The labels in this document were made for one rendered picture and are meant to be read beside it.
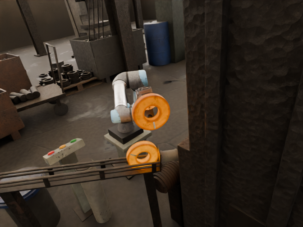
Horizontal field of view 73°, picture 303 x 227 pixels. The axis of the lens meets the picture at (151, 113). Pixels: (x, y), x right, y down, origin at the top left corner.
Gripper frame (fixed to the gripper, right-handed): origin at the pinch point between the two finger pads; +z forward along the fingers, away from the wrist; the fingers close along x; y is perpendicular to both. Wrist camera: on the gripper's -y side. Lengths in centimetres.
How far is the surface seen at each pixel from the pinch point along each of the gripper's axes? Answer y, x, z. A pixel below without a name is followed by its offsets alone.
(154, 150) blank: -22.4, -1.2, -9.9
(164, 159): -28.4, 2.4, -9.9
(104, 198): -64, -41, -48
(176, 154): -27.5, 8.3, -10.2
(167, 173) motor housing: -40.9, 3.0, -18.9
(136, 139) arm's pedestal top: -43, -11, -90
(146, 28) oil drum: 92, 58, -377
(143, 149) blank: -19.9, -6.5, -8.6
